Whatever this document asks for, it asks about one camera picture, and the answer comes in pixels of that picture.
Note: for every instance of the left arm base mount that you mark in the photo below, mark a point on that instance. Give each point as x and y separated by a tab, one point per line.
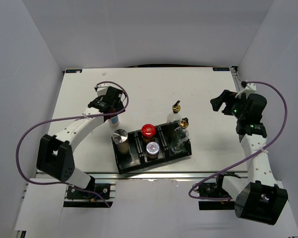
101	195

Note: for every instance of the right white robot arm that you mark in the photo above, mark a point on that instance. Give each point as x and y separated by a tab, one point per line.
259	199

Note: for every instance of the red lid sauce jar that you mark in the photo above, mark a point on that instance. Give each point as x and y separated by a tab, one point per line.
148	133

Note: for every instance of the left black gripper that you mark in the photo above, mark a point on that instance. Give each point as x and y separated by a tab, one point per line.
119	106

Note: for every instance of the blue corner sticker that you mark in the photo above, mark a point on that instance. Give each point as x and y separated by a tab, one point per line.
73	71
221	69

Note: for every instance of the dark sauce glass bottle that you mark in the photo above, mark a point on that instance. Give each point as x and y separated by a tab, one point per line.
174	116

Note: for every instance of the brown spice metal-lid shaker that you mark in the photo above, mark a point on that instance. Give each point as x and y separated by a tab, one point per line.
120	138

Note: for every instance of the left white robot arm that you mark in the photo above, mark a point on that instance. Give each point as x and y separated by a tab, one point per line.
56	152

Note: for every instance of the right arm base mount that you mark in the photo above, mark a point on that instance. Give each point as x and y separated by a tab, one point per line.
217	198

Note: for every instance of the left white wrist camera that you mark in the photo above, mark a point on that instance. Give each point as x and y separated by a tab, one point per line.
101	88

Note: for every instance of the small white lid jar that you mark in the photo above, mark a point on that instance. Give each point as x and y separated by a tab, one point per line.
152	150

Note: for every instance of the black three-compartment tray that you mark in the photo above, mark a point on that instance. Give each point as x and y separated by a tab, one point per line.
136	158

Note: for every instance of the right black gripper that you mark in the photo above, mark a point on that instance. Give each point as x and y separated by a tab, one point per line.
227	96

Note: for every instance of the left blue corner sticker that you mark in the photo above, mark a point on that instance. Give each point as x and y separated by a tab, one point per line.
73	71

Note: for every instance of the blue label metal-lid shaker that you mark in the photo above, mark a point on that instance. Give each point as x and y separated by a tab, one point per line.
114	121

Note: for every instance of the clear glass oil bottle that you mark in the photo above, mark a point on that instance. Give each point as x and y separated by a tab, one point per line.
180	135

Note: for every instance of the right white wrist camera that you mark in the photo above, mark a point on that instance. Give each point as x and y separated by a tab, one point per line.
247	88

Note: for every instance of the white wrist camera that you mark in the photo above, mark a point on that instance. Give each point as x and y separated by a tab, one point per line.
101	88
247	88

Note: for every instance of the right blue corner sticker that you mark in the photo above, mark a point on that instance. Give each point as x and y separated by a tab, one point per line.
221	69

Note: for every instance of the aluminium table frame rail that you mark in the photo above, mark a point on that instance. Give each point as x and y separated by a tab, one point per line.
109	177

